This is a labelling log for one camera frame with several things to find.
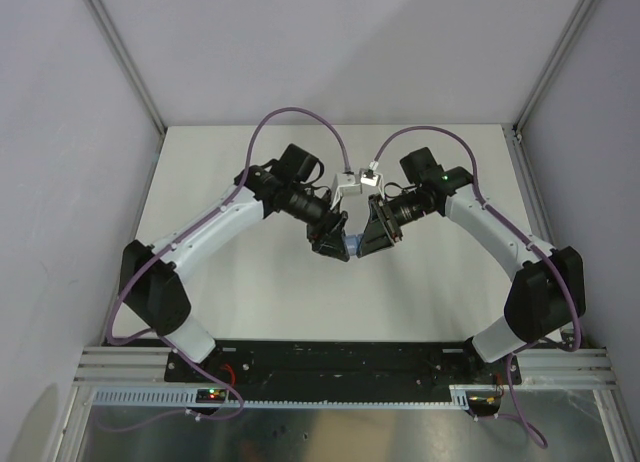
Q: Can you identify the grey cable duct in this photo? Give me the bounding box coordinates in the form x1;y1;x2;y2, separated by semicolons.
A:
89;387;496;408

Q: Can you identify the aluminium frame post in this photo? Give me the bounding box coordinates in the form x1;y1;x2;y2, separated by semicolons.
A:
512;0;601;133
74;0;167;134

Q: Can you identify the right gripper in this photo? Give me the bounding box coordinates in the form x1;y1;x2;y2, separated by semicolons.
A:
357;189;435;258

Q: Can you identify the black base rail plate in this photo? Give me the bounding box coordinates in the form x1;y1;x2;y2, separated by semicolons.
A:
164;339;522;401

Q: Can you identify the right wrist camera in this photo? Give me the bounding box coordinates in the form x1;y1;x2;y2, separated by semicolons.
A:
359;167;384;197

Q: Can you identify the left aluminium frame post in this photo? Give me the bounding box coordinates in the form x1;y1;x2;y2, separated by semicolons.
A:
74;0;167;134

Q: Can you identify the blue pill organizer box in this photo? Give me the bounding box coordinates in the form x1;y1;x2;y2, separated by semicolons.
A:
345;234;362;256

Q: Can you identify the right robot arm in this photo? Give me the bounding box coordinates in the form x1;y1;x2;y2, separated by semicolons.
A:
356;148;586;383

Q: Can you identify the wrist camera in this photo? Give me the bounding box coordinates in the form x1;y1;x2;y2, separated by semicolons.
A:
359;167;384;197
330;173;362;209

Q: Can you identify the purple cable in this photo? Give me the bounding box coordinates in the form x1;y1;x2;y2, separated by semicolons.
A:
369;126;584;451
94;106;354;433

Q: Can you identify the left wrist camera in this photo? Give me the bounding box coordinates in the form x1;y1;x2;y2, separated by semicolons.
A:
330;173;362;209

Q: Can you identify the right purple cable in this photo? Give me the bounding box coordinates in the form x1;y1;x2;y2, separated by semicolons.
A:
369;126;584;451

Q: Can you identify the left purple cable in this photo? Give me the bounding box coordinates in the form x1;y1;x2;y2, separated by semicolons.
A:
94;106;354;433

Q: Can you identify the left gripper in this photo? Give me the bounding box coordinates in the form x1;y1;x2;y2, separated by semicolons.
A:
285;184;349;261

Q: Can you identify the right aluminium frame post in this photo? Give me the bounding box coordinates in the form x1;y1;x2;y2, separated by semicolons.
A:
512;0;601;133

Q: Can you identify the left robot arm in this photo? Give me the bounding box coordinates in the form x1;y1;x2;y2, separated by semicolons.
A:
119;144;350;381

